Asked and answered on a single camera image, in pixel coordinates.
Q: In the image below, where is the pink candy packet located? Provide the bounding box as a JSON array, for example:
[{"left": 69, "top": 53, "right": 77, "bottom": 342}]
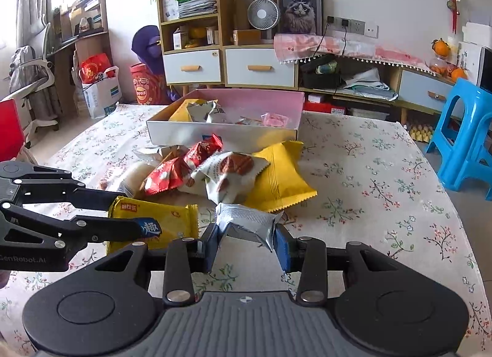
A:
[{"left": 261, "top": 113, "right": 290, "bottom": 127}]

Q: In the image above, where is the red flat object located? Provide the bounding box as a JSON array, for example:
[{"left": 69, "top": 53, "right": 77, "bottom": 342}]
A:
[{"left": 0, "top": 98, "right": 26, "bottom": 164}]

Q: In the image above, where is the red flat box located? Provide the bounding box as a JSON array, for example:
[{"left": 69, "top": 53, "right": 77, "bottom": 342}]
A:
[{"left": 304, "top": 91, "right": 347, "bottom": 115}]

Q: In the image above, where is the pink floral cloth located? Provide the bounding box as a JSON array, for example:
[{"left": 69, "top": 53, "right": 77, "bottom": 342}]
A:
[{"left": 274, "top": 33, "right": 437, "bottom": 71}]

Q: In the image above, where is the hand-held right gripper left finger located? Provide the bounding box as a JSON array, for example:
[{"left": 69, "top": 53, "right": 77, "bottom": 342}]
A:
[{"left": 92, "top": 224, "right": 227, "bottom": 304}]

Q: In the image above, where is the glass jar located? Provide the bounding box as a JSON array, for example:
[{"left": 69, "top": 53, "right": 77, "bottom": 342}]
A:
[{"left": 428, "top": 55, "right": 451, "bottom": 75}]

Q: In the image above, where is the stack of papers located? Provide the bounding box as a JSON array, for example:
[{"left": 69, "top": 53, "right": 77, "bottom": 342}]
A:
[{"left": 177, "top": 0, "right": 218, "bottom": 18}]

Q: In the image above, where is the floral tablecloth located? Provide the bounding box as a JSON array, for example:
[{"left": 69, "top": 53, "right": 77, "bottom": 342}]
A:
[{"left": 0, "top": 103, "right": 486, "bottom": 357}]

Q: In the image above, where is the blue plastic stool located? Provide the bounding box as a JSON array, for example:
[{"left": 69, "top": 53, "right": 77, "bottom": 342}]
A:
[{"left": 425, "top": 78, "right": 492, "bottom": 202}]

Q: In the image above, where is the tall wooden shelf cabinet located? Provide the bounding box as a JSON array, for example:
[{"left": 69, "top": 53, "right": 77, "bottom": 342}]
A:
[{"left": 157, "top": 0, "right": 232, "bottom": 96}]

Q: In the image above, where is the red gift bag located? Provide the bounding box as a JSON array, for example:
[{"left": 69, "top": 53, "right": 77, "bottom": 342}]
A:
[{"left": 79, "top": 54, "right": 117, "bottom": 85}]

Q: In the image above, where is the white brown nut packet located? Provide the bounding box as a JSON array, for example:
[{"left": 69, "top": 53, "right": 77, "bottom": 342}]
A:
[{"left": 179, "top": 151, "right": 270, "bottom": 204}]

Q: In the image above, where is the yellow snack packet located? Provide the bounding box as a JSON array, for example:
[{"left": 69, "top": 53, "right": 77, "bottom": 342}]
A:
[
  {"left": 244, "top": 141, "right": 318, "bottom": 215},
  {"left": 168, "top": 98, "right": 210, "bottom": 123}
]

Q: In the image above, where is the silver snack packet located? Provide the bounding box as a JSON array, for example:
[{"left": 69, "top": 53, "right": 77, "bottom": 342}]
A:
[
  {"left": 214, "top": 202, "right": 284, "bottom": 253},
  {"left": 186, "top": 100, "right": 228, "bottom": 124}
]

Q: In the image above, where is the cardboard box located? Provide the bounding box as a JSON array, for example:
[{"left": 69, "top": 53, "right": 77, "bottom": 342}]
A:
[{"left": 232, "top": 29, "right": 263, "bottom": 46}]

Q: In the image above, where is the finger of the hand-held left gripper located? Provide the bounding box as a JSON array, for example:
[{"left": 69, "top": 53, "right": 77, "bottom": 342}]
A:
[
  {"left": 0, "top": 203, "right": 163, "bottom": 245},
  {"left": 0, "top": 161, "right": 118, "bottom": 212}
]

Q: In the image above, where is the wooden drawer cabinet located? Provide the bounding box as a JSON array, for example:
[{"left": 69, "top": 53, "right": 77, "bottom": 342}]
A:
[{"left": 222, "top": 45, "right": 299, "bottom": 89}]

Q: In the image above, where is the pale green snack packet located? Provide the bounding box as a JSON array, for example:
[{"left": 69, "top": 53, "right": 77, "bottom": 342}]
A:
[{"left": 134, "top": 145, "right": 189, "bottom": 164}]

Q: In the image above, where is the white office chair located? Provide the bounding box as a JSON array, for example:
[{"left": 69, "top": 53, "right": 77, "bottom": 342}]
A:
[{"left": 10, "top": 22, "right": 63, "bottom": 149}]

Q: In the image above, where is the white desk fan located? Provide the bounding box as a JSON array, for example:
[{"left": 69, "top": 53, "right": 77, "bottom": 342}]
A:
[{"left": 247, "top": 0, "right": 280, "bottom": 41}]

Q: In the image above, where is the white shopping bag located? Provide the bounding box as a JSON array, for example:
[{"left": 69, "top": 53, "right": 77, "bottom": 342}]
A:
[{"left": 81, "top": 66, "right": 123, "bottom": 119}]

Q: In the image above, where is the red cylindrical box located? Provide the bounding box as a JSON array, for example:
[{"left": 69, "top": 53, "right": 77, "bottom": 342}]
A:
[{"left": 130, "top": 62, "right": 170, "bottom": 106}]

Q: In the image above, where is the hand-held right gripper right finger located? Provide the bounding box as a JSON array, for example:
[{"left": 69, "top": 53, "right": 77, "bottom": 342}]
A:
[{"left": 274, "top": 222, "right": 400, "bottom": 306}]

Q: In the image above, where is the pink-lined silver box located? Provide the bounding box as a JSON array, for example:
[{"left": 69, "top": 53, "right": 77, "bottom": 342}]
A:
[{"left": 146, "top": 89, "right": 305, "bottom": 147}]

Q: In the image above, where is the small yellow biscuit packet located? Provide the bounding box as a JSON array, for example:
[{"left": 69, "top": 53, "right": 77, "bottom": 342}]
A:
[{"left": 108, "top": 196, "right": 200, "bottom": 254}]

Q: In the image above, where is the purple plush toy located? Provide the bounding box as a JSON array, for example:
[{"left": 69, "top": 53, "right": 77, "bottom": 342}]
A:
[{"left": 131, "top": 25, "right": 181, "bottom": 102}]

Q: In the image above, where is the white printer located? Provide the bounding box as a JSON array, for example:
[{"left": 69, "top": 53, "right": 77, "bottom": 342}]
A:
[{"left": 461, "top": 22, "right": 492, "bottom": 48}]

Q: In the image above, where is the white carton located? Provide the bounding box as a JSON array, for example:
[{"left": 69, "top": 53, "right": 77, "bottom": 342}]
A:
[{"left": 162, "top": 0, "right": 181, "bottom": 21}]

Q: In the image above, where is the wooden desk with shelves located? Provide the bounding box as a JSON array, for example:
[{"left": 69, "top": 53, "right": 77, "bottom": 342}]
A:
[{"left": 50, "top": 0, "right": 113, "bottom": 119}]

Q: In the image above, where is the wall power outlet strip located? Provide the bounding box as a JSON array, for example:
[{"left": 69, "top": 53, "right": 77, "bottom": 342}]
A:
[{"left": 327, "top": 16, "right": 379, "bottom": 37}]

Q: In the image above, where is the yellow egg tray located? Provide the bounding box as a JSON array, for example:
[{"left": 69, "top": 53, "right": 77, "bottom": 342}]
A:
[{"left": 408, "top": 123, "right": 436, "bottom": 142}]

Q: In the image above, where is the black power cable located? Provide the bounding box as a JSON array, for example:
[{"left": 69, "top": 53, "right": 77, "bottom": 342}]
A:
[
  {"left": 314, "top": 20, "right": 332, "bottom": 58},
  {"left": 337, "top": 26, "right": 349, "bottom": 58}
]

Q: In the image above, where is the white microwave oven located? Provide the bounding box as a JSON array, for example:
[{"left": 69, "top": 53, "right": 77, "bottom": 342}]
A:
[{"left": 457, "top": 42, "right": 492, "bottom": 93}]

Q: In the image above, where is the white barcode box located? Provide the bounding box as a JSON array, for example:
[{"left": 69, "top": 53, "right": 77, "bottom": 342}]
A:
[{"left": 172, "top": 29, "right": 189, "bottom": 51}]

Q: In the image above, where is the framed cat picture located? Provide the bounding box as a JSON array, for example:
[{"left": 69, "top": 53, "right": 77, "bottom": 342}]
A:
[{"left": 273, "top": 0, "right": 324, "bottom": 35}]

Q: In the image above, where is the clear white roll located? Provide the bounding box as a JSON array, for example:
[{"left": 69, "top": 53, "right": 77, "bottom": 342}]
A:
[{"left": 117, "top": 162, "right": 155, "bottom": 199}]

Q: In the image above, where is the folded cloth stack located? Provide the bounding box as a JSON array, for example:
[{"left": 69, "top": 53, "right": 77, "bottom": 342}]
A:
[{"left": 342, "top": 68, "right": 399, "bottom": 102}]

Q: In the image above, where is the black bag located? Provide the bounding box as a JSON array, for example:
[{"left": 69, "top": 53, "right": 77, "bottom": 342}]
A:
[{"left": 300, "top": 54, "right": 345, "bottom": 90}]

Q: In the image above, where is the red snack packet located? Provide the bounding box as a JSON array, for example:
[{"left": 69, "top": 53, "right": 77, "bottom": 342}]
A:
[
  {"left": 184, "top": 134, "right": 224, "bottom": 167},
  {"left": 143, "top": 155, "right": 193, "bottom": 196}
]

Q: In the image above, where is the low wooden cabinet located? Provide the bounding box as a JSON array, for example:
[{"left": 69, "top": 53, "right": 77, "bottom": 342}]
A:
[{"left": 296, "top": 53, "right": 462, "bottom": 124}]

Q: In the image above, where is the clear plastic bin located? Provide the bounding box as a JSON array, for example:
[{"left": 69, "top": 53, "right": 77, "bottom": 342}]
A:
[{"left": 348, "top": 107, "right": 393, "bottom": 122}]

